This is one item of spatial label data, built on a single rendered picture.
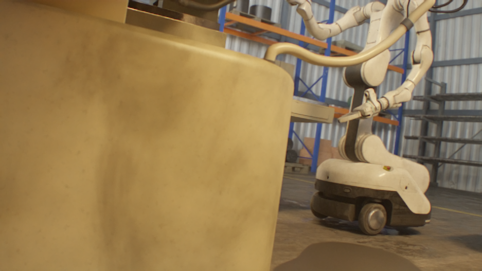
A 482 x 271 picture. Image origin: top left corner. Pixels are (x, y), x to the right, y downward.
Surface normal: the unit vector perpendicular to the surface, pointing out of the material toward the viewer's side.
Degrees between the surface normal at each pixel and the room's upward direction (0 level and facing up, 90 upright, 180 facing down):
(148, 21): 90
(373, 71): 88
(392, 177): 90
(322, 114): 90
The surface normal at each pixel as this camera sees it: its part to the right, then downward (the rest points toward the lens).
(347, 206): -0.64, -0.10
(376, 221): 0.40, 0.03
